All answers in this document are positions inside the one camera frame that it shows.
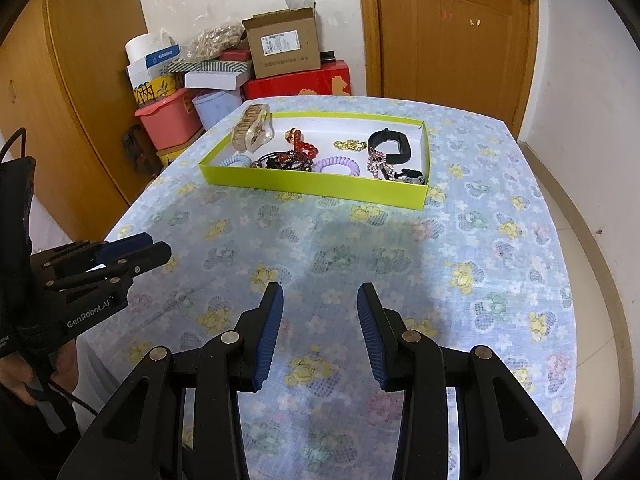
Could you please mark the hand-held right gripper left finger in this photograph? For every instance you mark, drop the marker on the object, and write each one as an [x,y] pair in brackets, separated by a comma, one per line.
[267,341]

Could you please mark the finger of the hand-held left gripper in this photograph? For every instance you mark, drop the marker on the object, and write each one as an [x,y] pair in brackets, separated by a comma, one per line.
[127,245]
[150,255]

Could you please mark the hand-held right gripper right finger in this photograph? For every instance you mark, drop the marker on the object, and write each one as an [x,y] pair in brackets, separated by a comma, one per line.
[372,341]

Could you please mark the green cardboard tray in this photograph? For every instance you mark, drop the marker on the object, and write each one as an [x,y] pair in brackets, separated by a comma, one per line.
[300,187]

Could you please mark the beige clear hair claw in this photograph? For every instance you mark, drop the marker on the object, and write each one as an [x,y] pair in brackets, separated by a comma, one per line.
[250,130]

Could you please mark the pink rhinestone hair clip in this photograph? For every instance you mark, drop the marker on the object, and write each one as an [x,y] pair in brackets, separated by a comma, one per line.
[377,162]

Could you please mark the black wristband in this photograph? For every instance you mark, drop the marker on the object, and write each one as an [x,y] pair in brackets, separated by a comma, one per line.
[402,152]

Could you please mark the person's left hand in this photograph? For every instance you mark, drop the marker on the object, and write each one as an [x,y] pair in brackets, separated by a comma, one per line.
[15,375]

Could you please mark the blue floral tablecloth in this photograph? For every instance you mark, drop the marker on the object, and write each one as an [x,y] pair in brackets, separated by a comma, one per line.
[450,240]

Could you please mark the pink plastic bin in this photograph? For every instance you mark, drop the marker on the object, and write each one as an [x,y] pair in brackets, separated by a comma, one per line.
[167,120]

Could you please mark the person's dark clothing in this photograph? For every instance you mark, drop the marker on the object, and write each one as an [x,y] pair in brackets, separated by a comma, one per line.
[20,445]

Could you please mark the yellow printed container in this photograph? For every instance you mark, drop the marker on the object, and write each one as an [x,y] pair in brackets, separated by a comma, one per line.
[155,89]

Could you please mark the lavender plastic bucket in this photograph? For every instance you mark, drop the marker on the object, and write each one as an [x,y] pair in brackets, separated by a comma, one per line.
[215,107]

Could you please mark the brown wooden wardrobe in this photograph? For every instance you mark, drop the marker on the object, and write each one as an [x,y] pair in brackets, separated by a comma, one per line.
[75,85]

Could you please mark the flat white box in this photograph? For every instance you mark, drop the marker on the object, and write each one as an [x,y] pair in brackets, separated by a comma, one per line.
[210,80]

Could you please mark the white and blue box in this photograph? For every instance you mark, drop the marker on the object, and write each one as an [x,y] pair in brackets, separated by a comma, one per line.
[157,62]

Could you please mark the green striped box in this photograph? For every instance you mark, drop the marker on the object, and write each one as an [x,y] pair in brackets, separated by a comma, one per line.
[215,66]

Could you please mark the white paper roll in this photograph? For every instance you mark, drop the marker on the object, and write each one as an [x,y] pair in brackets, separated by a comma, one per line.
[142,45]

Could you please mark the small dark red box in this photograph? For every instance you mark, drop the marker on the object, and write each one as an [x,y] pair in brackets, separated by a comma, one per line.
[235,55]

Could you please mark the bag of golden pieces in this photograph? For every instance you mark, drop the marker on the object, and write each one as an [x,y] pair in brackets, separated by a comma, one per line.
[215,40]

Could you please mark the large red box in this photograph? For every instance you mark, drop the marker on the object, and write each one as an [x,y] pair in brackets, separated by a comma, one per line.
[300,82]

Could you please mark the brown cardboard box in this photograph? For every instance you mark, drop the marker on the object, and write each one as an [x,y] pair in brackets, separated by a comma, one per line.
[285,50]

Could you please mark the small black box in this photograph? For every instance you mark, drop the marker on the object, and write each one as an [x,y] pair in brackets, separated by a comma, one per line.
[327,57]

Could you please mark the white packing paper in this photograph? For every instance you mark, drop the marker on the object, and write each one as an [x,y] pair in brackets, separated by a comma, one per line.
[300,0]

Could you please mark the brown wooden door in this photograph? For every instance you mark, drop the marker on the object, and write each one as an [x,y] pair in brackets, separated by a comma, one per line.
[450,45]

